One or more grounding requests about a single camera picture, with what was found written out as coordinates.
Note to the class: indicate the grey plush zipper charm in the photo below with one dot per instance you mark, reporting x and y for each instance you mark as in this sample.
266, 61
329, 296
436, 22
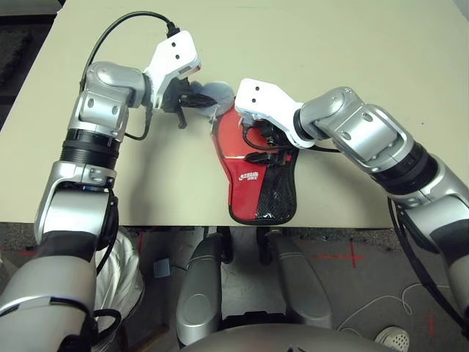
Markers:
220, 93

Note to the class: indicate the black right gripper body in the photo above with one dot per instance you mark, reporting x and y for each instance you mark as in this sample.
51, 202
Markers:
280, 148

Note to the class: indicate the grey robot torso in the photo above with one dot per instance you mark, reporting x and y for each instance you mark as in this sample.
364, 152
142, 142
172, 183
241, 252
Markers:
275, 339

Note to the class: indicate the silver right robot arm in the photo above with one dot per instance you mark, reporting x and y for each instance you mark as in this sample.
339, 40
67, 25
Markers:
366, 128

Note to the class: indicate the grey robot left leg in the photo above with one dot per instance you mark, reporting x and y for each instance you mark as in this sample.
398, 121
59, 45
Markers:
201, 293

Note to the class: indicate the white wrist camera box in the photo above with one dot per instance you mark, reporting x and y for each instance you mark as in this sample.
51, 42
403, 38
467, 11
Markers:
174, 55
264, 99

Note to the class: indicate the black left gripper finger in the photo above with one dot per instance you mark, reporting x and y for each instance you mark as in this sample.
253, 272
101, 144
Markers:
199, 100
181, 119

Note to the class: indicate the person leg in white trousers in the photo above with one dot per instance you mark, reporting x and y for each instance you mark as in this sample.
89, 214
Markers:
124, 278

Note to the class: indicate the red tape cross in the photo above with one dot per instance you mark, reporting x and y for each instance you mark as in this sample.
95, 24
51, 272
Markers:
352, 256

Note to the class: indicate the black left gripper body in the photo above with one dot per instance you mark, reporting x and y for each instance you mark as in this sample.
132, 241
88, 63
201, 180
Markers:
174, 97

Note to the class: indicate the white perforated shoe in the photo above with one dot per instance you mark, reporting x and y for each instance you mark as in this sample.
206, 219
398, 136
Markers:
394, 337

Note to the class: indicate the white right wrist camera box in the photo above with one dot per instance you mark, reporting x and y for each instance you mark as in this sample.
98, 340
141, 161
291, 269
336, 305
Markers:
264, 99

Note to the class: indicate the grey robot leg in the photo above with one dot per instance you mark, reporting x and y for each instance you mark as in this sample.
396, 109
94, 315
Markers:
300, 286
201, 293

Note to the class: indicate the grey robot right leg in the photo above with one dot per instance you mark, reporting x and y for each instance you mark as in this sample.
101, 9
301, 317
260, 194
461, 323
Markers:
300, 286

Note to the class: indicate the black and red paddle case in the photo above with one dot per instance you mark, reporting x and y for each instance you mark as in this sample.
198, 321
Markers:
249, 198

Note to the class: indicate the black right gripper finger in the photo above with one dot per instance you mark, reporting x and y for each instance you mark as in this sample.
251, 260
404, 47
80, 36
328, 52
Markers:
260, 159

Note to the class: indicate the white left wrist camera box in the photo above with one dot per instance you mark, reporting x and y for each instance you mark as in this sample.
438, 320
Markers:
174, 55

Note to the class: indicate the small grey block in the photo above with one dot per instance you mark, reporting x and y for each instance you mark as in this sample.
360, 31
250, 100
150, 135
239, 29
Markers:
162, 268

